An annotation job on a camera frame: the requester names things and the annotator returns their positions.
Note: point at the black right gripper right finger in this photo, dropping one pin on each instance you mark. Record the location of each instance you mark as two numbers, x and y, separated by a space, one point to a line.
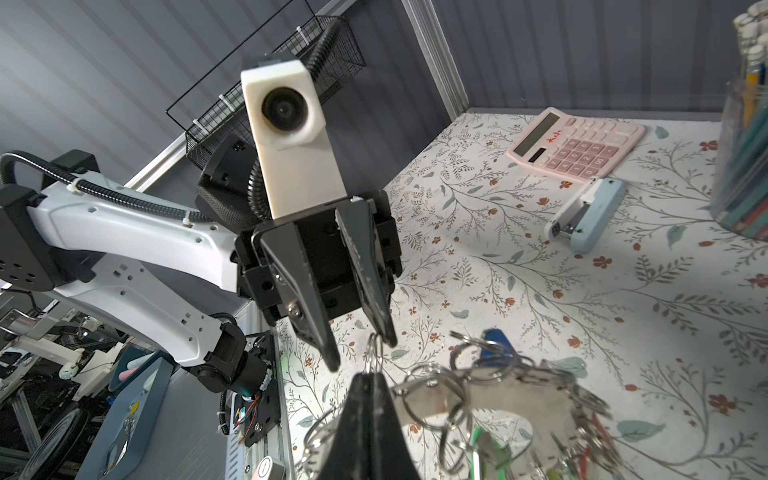
390 458

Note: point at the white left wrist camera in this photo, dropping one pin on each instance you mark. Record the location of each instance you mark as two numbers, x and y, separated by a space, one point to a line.
297 162

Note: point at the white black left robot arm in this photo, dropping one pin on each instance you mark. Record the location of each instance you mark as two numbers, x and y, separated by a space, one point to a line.
77 236

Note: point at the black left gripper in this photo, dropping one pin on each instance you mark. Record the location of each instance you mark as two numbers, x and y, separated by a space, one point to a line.
314 252

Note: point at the light blue stapler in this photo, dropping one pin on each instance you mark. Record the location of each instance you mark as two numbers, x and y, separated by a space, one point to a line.
582 220

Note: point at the round metal key organizer plate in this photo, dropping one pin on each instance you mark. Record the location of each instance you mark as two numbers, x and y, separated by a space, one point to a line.
491 413

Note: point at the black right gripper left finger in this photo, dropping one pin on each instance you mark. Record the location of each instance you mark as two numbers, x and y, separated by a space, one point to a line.
349 455

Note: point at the pink desk calculator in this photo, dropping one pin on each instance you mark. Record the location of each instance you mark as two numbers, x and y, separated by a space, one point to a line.
573 148

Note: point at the clear pen cup with pens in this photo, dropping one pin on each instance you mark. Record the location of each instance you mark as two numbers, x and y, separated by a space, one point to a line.
738 200

